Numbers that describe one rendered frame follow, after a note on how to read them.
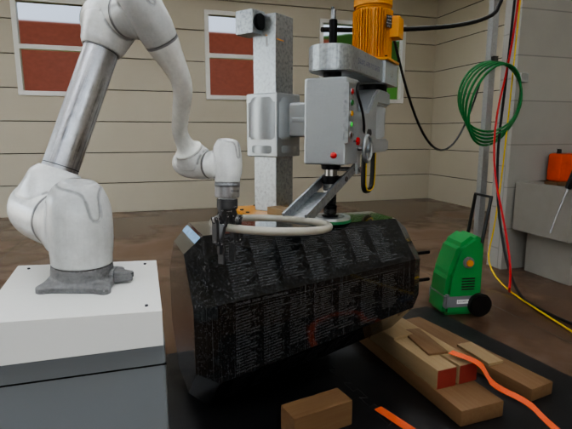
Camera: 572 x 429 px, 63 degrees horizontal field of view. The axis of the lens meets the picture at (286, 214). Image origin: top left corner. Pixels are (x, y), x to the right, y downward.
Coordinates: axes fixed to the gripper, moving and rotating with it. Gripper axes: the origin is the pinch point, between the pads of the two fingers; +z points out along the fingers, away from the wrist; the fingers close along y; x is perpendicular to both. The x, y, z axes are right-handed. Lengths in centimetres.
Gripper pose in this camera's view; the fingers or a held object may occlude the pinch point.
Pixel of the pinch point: (226, 254)
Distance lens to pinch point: 171.9
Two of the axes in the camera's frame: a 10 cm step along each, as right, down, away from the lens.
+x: -7.5, -0.9, 6.6
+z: -0.2, 9.9, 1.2
